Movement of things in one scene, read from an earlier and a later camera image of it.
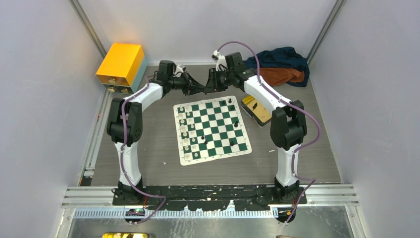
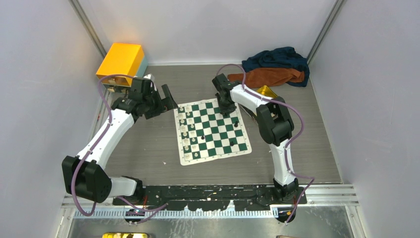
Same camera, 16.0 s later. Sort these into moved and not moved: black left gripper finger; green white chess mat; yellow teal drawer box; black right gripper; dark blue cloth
Moved: black right gripper; black left gripper finger
Not moved: dark blue cloth; green white chess mat; yellow teal drawer box
